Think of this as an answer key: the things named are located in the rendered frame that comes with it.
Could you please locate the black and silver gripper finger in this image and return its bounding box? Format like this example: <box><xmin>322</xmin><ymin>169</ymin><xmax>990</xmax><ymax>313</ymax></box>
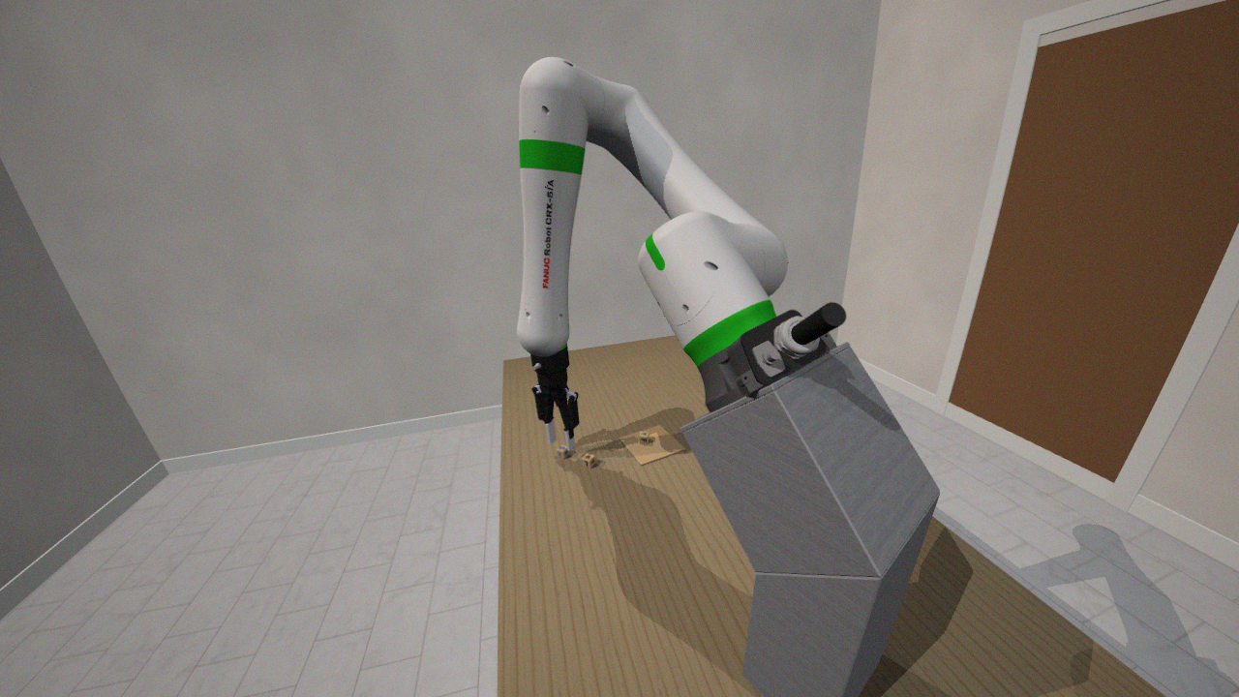
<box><xmin>553</xmin><ymin>387</ymin><xmax>579</xmax><ymax>451</ymax></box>
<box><xmin>532</xmin><ymin>384</ymin><xmax>558</xmax><ymax>444</ymax></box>

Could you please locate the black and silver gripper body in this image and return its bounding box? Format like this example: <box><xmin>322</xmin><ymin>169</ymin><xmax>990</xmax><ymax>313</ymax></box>
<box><xmin>536</xmin><ymin>369</ymin><xmax>569</xmax><ymax>402</ymax></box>

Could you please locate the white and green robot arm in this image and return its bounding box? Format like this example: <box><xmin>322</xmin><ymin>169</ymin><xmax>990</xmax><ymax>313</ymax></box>
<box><xmin>517</xmin><ymin>57</ymin><xmax>846</xmax><ymax>412</ymax></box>

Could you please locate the tan square mat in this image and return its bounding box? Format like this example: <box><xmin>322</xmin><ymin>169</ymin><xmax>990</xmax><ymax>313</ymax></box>
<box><xmin>620</xmin><ymin>425</ymin><xmax>685</xmax><ymax>465</ymax></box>

